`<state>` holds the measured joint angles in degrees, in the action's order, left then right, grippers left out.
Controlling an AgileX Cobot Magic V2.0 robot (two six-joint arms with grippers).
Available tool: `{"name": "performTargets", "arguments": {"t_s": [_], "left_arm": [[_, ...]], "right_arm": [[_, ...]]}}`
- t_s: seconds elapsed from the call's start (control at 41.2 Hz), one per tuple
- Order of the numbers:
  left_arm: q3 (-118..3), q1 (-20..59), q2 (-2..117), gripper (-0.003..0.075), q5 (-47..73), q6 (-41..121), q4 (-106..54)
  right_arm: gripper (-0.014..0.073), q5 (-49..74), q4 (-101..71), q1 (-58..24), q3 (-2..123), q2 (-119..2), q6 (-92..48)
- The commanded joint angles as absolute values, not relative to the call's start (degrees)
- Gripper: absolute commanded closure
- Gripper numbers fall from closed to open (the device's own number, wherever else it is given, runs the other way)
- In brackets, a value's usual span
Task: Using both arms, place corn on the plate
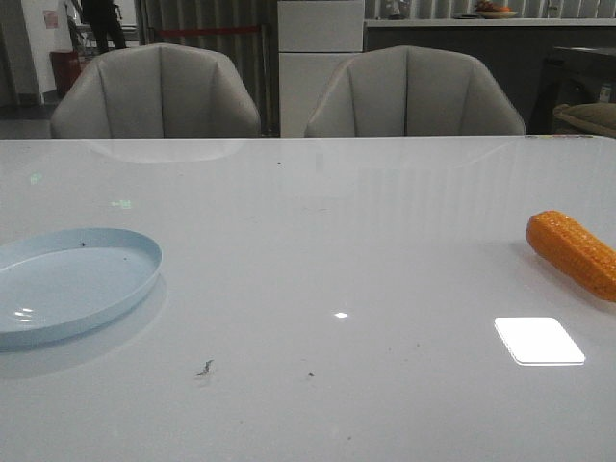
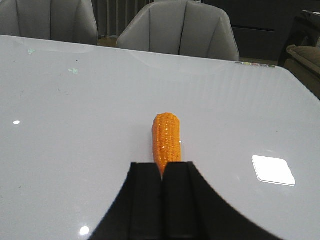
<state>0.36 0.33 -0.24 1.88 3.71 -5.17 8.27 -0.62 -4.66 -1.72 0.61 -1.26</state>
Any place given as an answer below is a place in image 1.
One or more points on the grey counter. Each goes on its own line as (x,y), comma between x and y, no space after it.
(513,49)

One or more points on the fruit bowl on counter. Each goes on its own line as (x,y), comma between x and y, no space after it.
(490,10)

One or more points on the person in dark clothes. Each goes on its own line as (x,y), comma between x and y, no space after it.
(101,16)

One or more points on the dark side table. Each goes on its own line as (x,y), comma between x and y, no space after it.
(572,75)

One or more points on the beige upholstered chair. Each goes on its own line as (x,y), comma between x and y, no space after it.
(157,91)
(413,91)

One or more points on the right beige upholstered chair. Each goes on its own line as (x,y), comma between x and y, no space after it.
(413,91)

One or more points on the orange toy corn cob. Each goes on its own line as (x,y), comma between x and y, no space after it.
(575,251)

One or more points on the left beige upholstered chair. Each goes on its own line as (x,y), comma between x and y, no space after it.
(157,91)

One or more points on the red bin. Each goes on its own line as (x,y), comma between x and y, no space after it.
(66,69)

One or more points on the white cabinet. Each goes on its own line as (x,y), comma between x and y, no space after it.
(313,38)

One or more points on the light blue round plate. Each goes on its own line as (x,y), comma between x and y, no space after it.
(62,284)

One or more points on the tan cushion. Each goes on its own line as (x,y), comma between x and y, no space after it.
(593,118)

